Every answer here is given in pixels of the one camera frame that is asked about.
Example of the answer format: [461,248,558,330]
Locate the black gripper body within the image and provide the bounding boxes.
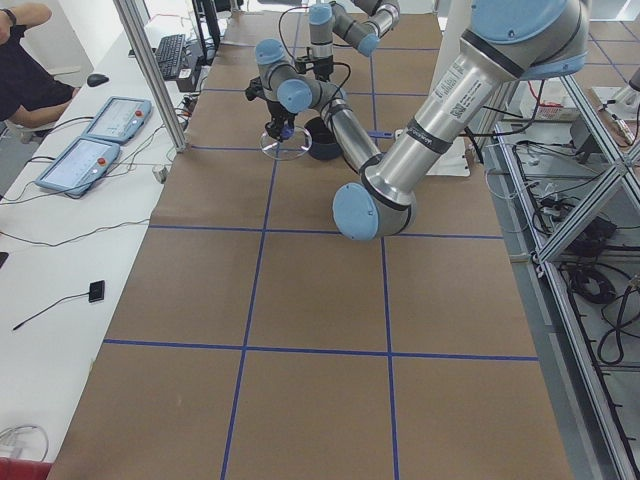
[267,100,296,125]
[311,56,334,80]

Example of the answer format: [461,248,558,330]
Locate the brown table mat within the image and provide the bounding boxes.
[50,13,572,479]

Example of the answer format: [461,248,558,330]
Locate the small black device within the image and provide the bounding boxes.
[88,280,106,303]

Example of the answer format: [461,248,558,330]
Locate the lower teach pendant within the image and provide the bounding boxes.
[35,136,121,197]

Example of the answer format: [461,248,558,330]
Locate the dark blue saucepan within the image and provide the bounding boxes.
[304,116,347,160]

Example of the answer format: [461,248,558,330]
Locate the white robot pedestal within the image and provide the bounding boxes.
[385,0,489,182]

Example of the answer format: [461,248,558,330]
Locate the upper teach pendant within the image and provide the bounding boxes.
[83,96,152,145]

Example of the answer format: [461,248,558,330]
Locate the black computer mouse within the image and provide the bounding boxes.
[86,73,109,87]

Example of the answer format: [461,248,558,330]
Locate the glass lid with blue knob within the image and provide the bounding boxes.
[260,126,312,161]

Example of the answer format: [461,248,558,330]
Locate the black keyboard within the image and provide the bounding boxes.
[155,34,186,80]

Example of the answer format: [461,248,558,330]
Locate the seated person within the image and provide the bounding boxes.
[1,2,79,128]

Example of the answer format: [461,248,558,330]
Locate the aluminium frame post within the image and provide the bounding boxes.
[113,0,187,153]

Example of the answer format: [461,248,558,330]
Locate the teach pendant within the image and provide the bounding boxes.
[83,96,152,145]
[35,136,121,197]

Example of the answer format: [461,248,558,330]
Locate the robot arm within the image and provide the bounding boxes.
[305,0,400,81]
[252,1,591,241]

